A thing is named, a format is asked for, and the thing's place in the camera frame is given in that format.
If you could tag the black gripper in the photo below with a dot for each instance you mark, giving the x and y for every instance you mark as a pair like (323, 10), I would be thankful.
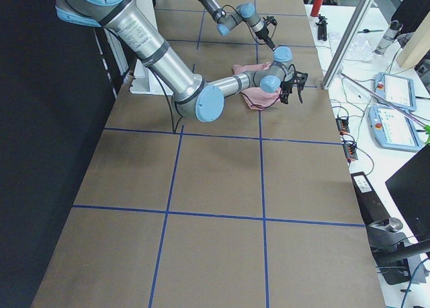
(287, 86)
(263, 37)

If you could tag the pink Snoopy t-shirt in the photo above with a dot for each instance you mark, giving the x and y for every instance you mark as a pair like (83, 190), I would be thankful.
(255, 97)

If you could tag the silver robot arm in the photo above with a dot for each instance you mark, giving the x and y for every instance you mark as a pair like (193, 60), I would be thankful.
(193, 97)
(228, 12)

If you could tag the black folded tripod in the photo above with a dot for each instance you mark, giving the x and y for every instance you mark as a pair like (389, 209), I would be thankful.
(322, 28)

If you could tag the orange black connector block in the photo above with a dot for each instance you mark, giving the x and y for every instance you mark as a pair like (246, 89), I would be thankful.
(342, 125)

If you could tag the red bottle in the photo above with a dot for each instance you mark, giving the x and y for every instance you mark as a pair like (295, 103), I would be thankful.
(318, 1)

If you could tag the metal reacher stick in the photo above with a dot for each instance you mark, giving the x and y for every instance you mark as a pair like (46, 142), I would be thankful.
(424, 126)

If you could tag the clear plastic bag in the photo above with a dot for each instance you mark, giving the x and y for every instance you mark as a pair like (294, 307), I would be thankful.
(359, 49)

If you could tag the lower teach pendant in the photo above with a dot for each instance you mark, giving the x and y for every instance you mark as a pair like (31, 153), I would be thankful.
(393, 130)

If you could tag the teach pendant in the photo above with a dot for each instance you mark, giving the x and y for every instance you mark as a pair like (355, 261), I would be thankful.
(393, 130)
(396, 89)

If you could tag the brown table mat blue grid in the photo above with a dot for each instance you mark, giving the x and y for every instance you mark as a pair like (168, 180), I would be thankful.
(255, 209)

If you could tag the upper teach pendant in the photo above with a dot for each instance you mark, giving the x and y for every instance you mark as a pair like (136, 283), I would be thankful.
(396, 89)

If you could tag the clear water bottle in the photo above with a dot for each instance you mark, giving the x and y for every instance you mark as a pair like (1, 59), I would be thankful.
(389, 37)

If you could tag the black box with label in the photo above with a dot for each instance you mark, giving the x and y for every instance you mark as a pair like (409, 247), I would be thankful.
(371, 207)

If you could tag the black monitor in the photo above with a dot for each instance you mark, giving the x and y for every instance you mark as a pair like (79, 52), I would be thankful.
(409, 189)

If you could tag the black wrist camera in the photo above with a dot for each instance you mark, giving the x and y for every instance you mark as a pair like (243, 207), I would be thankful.
(270, 20)
(300, 80)

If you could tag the aluminium frame post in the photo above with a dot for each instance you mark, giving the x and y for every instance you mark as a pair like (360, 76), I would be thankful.
(347, 38)

